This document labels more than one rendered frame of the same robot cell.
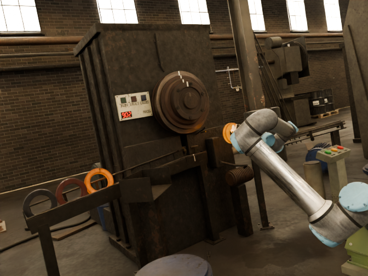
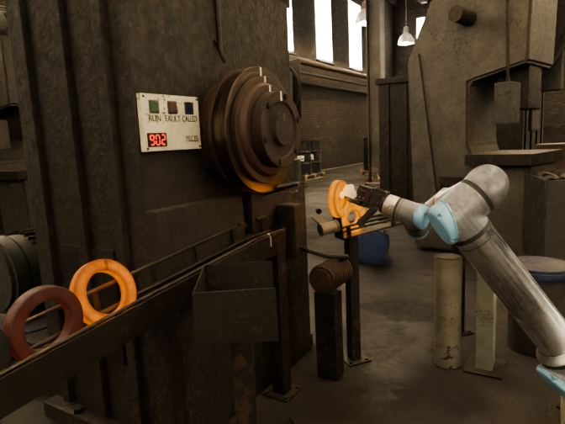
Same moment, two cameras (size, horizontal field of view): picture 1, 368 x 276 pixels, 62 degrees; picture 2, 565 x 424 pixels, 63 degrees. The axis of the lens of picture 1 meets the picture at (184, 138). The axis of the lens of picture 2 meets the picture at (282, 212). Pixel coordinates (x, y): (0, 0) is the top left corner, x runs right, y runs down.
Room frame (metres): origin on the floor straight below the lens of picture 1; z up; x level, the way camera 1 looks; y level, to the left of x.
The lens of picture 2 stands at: (0.66, 0.68, 1.08)
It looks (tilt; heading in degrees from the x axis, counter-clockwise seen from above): 9 degrees down; 334
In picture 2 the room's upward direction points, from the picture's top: 3 degrees counter-clockwise
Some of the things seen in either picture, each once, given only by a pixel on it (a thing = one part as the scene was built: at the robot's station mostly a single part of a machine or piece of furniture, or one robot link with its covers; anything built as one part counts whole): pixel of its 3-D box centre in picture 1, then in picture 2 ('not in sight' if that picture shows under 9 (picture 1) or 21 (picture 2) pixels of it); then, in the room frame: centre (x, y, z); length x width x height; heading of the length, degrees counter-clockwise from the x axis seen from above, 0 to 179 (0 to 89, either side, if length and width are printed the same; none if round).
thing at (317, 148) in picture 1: (322, 156); (371, 241); (3.87, -1.72, 0.17); 0.57 x 0.31 x 0.34; 142
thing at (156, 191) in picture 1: (155, 230); (244, 397); (1.81, 0.27, 0.36); 0.26 x 0.20 x 0.72; 157
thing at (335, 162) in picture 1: (340, 191); (486, 302); (2.06, -1.00, 0.31); 0.24 x 0.16 x 0.62; 122
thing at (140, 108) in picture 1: (134, 105); (171, 123); (2.23, 0.31, 1.15); 0.26 x 0.02 x 0.18; 122
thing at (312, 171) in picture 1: (316, 196); (447, 310); (2.17, -0.88, 0.26); 0.12 x 0.12 x 0.52
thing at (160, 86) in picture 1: (182, 102); (256, 130); (2.32, -0.03, 1.11); 0.47 x 0.06 x 0.47; 122
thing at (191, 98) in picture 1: (189, 101); (278, 129); (2.24, -0.08, 1.11); 0.28 x 0.06 x 0.28; 122
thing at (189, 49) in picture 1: (161, 135); (179, 190); (2.69, 0.20, 0.88); 1.08 x 0.73 x 1.76; 122
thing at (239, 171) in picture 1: (243, 200); (332, 316); (2.38, -0.38, 0.27); 0.22 x 0.13 x 0.53; 122
